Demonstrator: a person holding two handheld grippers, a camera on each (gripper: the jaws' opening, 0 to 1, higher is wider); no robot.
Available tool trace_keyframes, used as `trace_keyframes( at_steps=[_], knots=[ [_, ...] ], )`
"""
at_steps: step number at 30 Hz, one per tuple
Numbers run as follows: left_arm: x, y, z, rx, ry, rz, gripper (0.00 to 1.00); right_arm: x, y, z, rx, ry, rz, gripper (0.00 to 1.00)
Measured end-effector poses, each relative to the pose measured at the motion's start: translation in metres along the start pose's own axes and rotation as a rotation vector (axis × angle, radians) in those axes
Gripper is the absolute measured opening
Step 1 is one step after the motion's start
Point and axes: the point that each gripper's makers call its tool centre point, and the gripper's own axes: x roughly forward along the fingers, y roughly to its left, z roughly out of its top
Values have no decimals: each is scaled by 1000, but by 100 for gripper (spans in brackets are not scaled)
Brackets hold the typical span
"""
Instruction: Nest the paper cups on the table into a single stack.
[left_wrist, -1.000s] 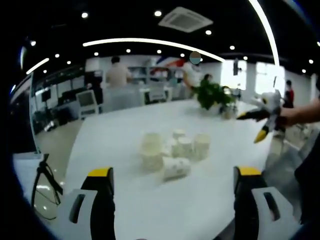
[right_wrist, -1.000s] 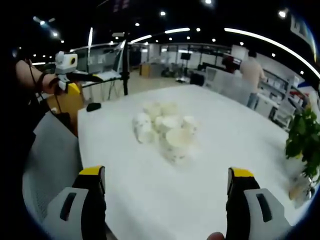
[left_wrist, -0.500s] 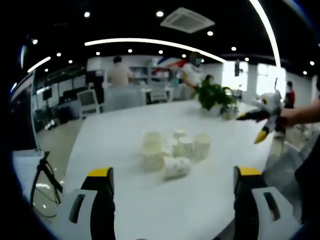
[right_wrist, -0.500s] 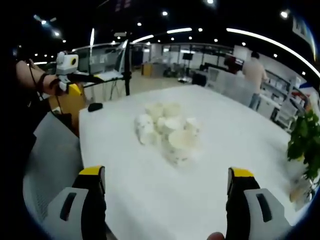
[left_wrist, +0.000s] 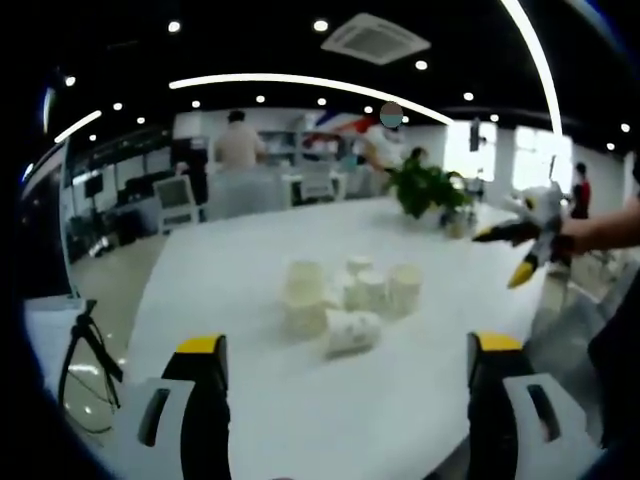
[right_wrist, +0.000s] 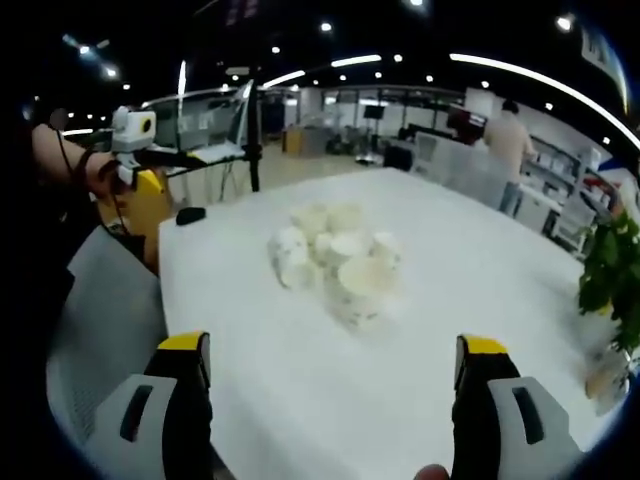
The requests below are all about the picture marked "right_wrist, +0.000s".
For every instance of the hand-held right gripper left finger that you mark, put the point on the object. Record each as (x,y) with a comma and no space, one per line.
(150,400)

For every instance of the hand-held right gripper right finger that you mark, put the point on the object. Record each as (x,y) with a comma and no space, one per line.
(515,415)

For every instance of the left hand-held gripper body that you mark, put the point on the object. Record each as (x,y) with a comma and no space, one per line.
(131,131)

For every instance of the pile of white paper cups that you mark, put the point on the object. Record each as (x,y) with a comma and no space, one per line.
(334,262)

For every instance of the black upright pole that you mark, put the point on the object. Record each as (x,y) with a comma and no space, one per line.
(255,140)

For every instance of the person's left hand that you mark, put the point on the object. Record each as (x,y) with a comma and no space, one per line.
(104,176)

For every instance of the person's right hand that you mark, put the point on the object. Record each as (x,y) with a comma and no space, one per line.
(431,472)

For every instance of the small black object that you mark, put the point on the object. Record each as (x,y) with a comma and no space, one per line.
(191,215)

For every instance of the grey mesh chair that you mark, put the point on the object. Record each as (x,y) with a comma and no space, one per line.
(110,310)

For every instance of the white table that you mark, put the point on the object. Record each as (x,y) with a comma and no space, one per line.
(310,400)

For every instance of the green potted plant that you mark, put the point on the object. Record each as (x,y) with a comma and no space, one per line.
(607,270)

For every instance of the black screen on stand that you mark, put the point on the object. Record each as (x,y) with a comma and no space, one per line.
(374,112)

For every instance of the white shelving unit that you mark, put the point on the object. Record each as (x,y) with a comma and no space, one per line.
(565,195)

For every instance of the red machine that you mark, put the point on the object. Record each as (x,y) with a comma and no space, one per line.
(465,125)

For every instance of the long curved ceiling light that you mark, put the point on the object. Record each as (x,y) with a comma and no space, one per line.
(545,82)

